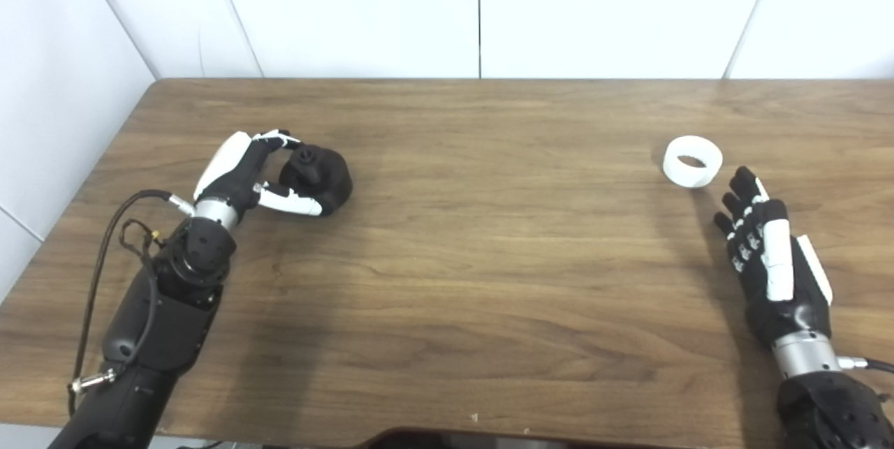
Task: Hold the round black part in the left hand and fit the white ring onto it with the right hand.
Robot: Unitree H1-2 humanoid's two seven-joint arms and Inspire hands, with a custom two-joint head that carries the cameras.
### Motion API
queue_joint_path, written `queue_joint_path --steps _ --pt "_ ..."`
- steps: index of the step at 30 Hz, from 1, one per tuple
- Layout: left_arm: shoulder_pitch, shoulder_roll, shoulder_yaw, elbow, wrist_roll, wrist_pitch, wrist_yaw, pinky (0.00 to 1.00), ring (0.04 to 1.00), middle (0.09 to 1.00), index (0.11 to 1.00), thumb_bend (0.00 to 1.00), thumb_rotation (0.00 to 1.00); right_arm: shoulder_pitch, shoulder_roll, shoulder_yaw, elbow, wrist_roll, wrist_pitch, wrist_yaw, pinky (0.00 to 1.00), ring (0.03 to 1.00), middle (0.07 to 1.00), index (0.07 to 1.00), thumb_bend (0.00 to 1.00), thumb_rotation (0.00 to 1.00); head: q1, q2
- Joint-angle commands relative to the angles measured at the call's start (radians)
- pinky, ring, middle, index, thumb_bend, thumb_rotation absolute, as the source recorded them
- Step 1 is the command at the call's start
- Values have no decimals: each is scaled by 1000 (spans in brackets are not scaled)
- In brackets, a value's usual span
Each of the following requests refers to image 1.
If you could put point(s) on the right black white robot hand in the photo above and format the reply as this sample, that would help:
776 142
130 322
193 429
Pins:
782 295

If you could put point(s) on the round black part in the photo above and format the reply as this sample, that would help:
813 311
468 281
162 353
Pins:
335 180

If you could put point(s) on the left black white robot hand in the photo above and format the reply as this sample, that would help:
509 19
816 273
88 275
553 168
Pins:
230 177

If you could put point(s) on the dark glossy torso edge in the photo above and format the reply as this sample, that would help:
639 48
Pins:
489 443

